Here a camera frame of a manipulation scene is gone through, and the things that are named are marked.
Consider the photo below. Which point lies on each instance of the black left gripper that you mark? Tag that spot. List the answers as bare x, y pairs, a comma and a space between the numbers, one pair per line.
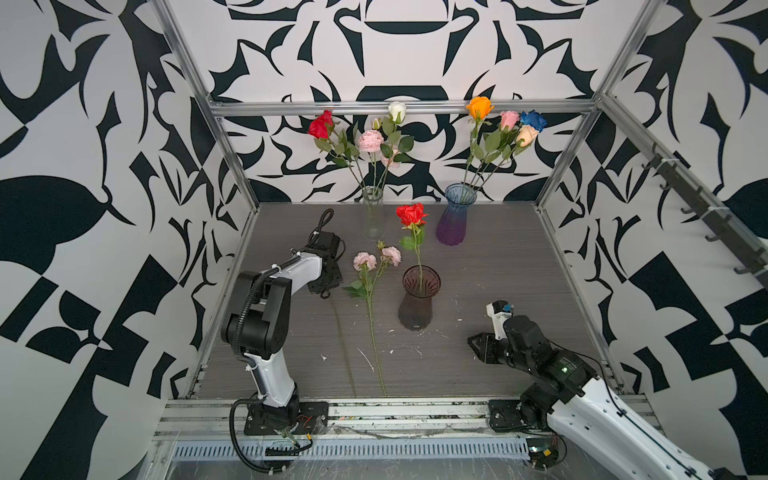
338, 278

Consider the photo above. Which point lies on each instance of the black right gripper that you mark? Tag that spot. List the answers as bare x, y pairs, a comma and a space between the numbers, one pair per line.
485, 341

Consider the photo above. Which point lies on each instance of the small pink carnation stem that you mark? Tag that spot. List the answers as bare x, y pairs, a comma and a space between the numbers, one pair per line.
370, 267

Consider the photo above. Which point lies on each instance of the clear glass vase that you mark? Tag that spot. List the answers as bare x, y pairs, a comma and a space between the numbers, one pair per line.
372, 199

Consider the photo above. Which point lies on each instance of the smoky pink glass vase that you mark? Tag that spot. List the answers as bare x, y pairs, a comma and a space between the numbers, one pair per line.
416, 308

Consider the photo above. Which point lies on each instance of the red rose stem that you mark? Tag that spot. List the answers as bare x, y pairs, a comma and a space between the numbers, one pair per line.
333, 141

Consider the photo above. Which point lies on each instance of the pink peony flower stem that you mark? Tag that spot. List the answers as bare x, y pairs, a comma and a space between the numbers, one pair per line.
368, 144

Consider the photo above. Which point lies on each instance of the purple blue glass vase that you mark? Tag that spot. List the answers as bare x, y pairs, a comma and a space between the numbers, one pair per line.
452, 226

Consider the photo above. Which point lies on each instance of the white rose stem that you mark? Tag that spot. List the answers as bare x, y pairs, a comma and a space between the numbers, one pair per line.
396, 145

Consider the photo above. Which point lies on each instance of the orange rose stem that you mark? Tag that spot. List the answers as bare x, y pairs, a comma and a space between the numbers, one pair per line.
479, 108

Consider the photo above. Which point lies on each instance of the peach rose stem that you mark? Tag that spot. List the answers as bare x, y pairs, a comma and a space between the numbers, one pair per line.
519, 144

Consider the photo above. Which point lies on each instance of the blue rose stem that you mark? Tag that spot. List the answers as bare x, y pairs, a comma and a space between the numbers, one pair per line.
534, 119

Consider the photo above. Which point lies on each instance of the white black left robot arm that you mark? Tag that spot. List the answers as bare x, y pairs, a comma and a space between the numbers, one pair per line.
257, 324

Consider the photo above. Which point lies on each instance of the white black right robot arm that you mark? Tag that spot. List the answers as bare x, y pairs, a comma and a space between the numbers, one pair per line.
570, 399

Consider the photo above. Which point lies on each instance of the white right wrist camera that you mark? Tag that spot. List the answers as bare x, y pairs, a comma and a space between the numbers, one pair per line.
499, 312

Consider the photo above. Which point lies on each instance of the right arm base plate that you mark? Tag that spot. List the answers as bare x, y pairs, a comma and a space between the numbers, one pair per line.
507, 416

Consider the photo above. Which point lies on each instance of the aluminium front rail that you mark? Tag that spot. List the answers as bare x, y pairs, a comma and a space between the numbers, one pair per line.
382, 418

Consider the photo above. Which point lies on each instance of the white slotted cable duct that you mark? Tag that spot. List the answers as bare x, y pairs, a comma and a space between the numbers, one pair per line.
374, 449

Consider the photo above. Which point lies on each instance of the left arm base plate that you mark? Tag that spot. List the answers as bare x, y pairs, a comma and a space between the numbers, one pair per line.
298, 418

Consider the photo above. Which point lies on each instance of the black wall hook rack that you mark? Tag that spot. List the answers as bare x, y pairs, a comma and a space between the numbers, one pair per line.
701, 204

